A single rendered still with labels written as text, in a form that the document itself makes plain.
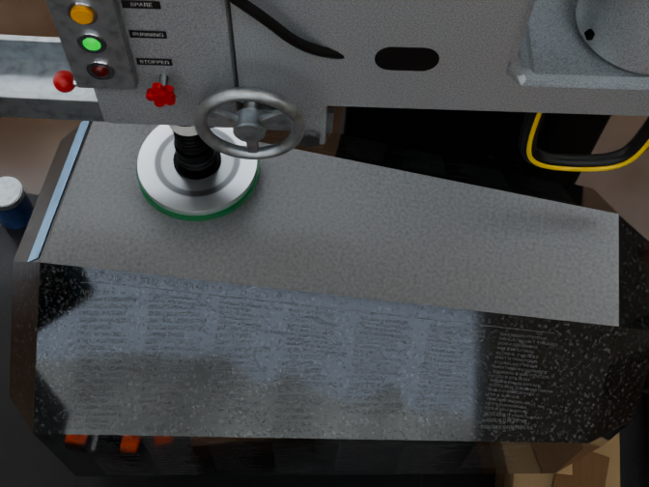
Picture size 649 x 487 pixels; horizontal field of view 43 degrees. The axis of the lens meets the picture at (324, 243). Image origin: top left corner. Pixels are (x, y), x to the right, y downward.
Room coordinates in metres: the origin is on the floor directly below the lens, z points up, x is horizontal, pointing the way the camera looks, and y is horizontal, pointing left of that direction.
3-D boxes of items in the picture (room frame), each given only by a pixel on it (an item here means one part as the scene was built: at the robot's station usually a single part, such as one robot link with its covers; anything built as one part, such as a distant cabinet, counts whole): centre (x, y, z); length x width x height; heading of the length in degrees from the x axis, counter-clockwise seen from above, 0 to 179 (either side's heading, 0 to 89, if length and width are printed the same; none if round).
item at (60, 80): (0.76, 0.36, 1.17); 0.08 x 0.03 x 0.03; 91
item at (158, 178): (0.83, 0.23, 0.87); 0.21 x 0.21 x 0.01
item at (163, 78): (0.70, 0.23, 1.24); 0.04 x 0.04 x 0.04; 1
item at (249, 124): (0.71, 0.11, 1.20); 0.15 x 0.10 x 0.15; 91
